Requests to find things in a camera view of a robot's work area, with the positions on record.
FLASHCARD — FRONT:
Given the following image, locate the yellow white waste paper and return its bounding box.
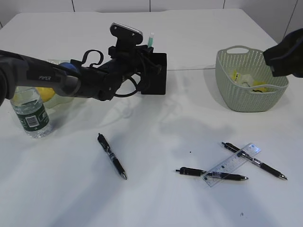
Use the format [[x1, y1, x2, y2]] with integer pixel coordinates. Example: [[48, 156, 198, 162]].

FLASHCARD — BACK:
[[229, 70, 276, 93]]

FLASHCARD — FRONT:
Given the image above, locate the green wavy glass plate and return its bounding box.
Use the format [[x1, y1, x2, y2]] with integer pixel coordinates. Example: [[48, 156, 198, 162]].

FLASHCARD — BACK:
[[44, 59, 74, 109]]

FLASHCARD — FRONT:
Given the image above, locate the transparent plastic ruler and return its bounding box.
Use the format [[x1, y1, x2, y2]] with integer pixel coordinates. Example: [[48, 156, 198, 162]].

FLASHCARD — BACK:
[[201, 143, 261, 187]]

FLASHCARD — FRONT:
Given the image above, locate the black square pen holder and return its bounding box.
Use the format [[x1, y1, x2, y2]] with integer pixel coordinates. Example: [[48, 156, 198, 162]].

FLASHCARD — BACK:
[[141, 53, 167, 95]]

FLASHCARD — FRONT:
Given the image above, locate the mint green pen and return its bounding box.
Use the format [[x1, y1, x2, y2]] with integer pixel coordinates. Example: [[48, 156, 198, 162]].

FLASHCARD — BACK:
[[147, 33, 154, 48]]

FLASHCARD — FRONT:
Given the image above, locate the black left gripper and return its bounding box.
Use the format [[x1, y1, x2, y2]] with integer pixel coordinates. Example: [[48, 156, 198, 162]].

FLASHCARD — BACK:
[[108, 45, 155, 92]]

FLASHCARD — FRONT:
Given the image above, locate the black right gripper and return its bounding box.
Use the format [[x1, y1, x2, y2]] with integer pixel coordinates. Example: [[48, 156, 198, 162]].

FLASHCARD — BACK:
[[263, 28, 303, 78]]

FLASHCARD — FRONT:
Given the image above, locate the green woven plastic basket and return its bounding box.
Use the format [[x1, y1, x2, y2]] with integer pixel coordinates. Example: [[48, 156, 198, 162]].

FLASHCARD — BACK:
[[215, 45, 289, 113]]

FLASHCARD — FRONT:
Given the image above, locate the black pen under ruler bottom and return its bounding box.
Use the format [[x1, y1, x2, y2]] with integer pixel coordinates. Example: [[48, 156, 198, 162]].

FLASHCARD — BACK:
[[175, 166, 249, 181]]

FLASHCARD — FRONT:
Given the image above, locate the clear water bottle green label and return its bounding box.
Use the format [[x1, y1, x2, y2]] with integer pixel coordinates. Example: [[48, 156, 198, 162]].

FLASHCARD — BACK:
[[10, 87, 52, 139]]

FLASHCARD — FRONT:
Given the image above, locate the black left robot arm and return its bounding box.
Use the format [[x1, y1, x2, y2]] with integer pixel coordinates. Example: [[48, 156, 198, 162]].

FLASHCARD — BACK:
[[0, 45, 167, 102]]

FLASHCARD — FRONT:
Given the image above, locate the black pen under ruler top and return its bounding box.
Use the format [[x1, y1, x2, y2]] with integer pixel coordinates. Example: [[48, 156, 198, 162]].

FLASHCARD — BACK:
[[221, 142, 288, 180]]

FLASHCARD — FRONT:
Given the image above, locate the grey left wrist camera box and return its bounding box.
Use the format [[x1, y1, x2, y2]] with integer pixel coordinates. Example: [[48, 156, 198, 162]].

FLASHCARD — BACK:
[[110, 23, 143, 47]]

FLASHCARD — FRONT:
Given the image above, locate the black pen centre left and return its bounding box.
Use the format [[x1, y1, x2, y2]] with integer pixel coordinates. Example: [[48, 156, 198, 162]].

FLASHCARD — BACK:
[[97, 133, 127, 180]]

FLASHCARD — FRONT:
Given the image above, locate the black cable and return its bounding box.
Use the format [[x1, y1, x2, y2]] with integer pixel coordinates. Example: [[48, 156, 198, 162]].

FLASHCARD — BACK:
[[80, 49, 143, 98]]

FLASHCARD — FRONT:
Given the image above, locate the yellow pear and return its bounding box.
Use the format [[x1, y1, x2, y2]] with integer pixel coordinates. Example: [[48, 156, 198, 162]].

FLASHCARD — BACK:
[[36, 87, 56, 103]]

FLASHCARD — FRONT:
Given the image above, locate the black pen under ruler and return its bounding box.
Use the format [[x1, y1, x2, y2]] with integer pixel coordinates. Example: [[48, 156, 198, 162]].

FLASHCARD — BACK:
[[221, 142, 288, 180], [175, 166, 249, 181]]

